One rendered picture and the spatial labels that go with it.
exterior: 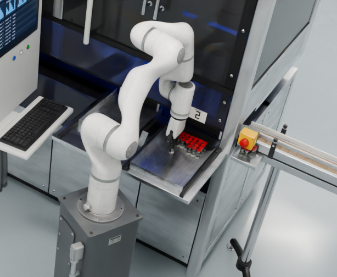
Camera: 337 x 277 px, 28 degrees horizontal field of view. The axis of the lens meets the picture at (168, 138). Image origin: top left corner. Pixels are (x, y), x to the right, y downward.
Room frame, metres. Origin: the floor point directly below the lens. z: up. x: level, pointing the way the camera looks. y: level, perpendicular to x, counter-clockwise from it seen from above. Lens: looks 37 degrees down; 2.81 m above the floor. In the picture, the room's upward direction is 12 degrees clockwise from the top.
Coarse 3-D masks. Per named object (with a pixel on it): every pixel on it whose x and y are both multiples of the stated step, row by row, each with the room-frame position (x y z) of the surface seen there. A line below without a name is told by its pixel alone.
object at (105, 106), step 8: (112, 96) 2.80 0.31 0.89; (104, 104) 2.73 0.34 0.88; (112, 104) 2.74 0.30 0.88; (88, 112) 2.60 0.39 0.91; (96, 112) 2.65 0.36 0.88; (104, 112) 2.67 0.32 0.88; (112, 112) 2.68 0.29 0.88; (120, 112) 2.69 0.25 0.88; (144, 112) 2.73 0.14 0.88; (152, 112) 2.75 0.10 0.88; (160, 112) 2.74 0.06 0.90; (80, 120) 2.52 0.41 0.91; (120, 120) 2.63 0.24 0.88; (144, 120) 2.67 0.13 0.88; (152, 120) 2.66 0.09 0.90; (144, 128) 2.59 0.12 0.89
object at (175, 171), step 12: (156, 144) 2.51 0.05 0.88; (144, 156) 2.40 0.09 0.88; (156, 156) 2.42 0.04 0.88; (168, 156) 2.44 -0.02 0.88; (180, 156) 2.45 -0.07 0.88; (204, 156) 2.49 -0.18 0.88; (132, 168) 2.30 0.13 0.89; (144, 168) 2.28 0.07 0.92; (156, 168) 2.34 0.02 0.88; (168, 168) 2.35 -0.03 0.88; (180, 168) 2.37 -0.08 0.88; (192, 168) 2.39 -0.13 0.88; (156, 180) 2.25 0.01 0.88; (168, 180) 2.23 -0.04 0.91; (180, 180) 2.29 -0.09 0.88; (180, 192) 2.21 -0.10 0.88
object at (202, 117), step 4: (192, 108) 2.62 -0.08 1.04; (192, 112) 2.61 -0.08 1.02; (196, 112) 2.61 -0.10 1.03; (200, 112) 2.60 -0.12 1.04; (204, 112) 2.59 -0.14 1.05; (192, 116) 2.61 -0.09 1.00; (196, 116) 2.61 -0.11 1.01; (200, 116) 2.60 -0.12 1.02; (204, 116) 2.59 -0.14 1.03; (200, 120) 2.60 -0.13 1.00; (204, 120) 2.59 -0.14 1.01
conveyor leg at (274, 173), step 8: (272, 168) 2.61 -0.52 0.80; (272, 176) 2.60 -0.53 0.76; (272, 184) 2.60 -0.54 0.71; (264, 192) 2.61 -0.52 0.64; (272, 192) 2.61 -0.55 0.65; (264, 200) 2.60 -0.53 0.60; (264, 208) 2.60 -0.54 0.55; (256, 216) 2.61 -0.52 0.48; (264, 216) 2.61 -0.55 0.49; (256, 224) 2.60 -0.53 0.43; (256, 232) 2.60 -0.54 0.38; (248, 240) 2.61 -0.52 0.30; (256, 240) 2.62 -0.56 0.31; (248, 248) 2.60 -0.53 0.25; (248, 256) 2.60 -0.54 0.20
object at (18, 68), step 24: (0, 0) 2.50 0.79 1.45; (24, 0) 2.69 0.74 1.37; (0, 24) 2.50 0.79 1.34; (24, 24) 2.69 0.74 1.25; (0, 48) 2.51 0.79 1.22; (24, 48) 2.71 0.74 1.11; (0, 72) 2.52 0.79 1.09; (24, 72) 2.72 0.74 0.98; (0, 96) 2.52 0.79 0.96; (24, 96) 2.73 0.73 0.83; (0, 120) 2.52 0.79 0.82
